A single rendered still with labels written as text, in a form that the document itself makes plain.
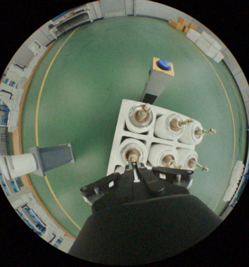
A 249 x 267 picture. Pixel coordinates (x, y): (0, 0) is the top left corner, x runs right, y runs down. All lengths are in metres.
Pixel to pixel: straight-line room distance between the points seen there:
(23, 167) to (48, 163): 0.15
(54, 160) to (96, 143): 0.29
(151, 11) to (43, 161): 5.50
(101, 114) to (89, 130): 0.13
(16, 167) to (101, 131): 0.52
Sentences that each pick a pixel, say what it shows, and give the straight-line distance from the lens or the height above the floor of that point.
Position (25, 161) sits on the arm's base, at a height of 0.37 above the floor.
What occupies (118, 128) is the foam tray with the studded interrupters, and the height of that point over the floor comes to 0.18.
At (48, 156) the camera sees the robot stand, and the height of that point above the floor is 0.23.
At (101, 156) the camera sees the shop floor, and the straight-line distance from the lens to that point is 0.53.
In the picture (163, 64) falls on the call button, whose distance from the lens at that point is 0.28.
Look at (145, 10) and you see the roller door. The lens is 5.16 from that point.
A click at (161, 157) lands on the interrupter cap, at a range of 0.26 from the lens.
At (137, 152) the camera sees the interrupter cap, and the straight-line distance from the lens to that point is 0.24.
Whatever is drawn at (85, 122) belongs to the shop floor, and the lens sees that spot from 0.57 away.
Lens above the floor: 0.49
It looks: 86 degrees down
